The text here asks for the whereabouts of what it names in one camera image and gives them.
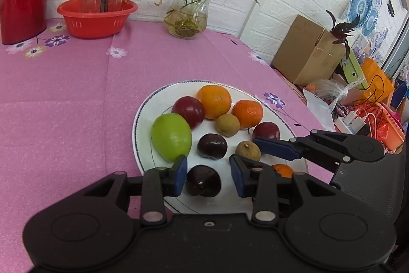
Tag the tangerine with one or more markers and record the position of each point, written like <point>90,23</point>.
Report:
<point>249,113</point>
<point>283,170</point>

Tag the white round plate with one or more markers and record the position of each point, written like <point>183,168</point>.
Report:
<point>207,123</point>

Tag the blue decorative wall plates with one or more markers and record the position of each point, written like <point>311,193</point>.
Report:
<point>369,25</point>

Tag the green apple on plate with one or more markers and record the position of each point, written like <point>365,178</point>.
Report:
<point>171,136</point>

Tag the tangerine on plate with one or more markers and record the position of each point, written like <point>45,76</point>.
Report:
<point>249,113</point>

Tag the orange on plate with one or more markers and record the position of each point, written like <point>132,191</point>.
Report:
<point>215,99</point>

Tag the clear plastic bag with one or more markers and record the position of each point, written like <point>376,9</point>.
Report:
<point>336,92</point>

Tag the brown longan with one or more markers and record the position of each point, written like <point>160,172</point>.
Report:
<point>227,125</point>
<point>249,150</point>

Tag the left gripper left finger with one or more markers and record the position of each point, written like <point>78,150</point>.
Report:
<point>159,183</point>

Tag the pink floral tablecloth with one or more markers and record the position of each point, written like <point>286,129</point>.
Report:
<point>67,114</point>

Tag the dark red leafed plant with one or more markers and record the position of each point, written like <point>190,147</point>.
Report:
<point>341,31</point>

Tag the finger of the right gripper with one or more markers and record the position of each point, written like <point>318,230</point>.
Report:
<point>329,149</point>
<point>278,148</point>

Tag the white plastic pouch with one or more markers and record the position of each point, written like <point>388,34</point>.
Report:
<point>320,110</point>

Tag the red plastic basket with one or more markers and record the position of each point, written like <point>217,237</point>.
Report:
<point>95,25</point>

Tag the red plum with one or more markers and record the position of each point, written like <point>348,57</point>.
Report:
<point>191,109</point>
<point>266,130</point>

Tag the cardboard box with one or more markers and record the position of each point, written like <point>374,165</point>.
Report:
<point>307,53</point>

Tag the red plum on plate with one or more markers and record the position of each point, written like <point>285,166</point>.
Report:
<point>191,109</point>

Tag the green box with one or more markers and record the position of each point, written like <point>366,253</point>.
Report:
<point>352,71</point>

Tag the white power strip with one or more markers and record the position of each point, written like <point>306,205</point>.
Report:
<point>349,124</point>

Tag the dark plum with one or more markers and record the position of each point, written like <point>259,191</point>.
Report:
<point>203,181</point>
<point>212,146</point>

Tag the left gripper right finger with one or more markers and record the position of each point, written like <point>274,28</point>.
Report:
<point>256,180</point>

